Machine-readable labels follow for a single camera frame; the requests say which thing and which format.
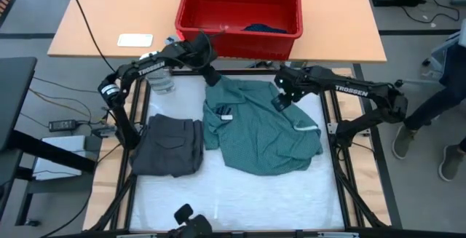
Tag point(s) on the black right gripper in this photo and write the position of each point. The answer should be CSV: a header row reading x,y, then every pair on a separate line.
x,y
293,83

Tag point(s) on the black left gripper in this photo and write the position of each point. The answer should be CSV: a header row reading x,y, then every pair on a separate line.
x,y
202,52

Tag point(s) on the teal patterned shirt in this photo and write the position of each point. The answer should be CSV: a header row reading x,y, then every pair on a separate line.
x,y
262,136

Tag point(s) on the red plastic laundry bin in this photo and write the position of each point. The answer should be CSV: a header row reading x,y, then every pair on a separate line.
x,y
236,45

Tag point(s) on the dark grey shorts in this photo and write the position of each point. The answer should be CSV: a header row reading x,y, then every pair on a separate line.
x,y
167,143

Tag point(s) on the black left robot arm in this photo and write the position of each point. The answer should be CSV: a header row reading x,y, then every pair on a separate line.
x,y
149,67

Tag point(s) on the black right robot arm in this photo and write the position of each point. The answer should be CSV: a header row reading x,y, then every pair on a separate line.
x,y
351,90

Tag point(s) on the clear spray bottle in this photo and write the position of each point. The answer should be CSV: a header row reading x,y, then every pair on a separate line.
x,y
162,83

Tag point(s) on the navy blue garment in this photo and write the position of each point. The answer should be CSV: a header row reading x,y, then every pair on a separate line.
x,y
264,28

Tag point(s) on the white flat card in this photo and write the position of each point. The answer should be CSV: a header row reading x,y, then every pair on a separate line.
x,y
134,40

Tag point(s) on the light wooden desk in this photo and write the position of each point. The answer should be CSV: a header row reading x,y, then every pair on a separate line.
x,y
145,5

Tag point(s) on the person's shoe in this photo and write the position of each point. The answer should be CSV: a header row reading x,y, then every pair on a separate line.
x,y
451,162
402,141

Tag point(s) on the person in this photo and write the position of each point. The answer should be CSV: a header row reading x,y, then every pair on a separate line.
x,y
437,101

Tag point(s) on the black power adapter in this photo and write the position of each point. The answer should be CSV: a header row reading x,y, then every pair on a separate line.
x,y
62,126

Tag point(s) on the white box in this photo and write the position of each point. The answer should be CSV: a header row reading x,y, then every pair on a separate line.
x,y
65,144

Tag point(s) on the black side table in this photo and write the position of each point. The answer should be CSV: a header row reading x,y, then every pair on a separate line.
x,y
14,96

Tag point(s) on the black aluminium table frame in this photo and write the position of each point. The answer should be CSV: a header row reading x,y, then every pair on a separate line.
x,y
247,72

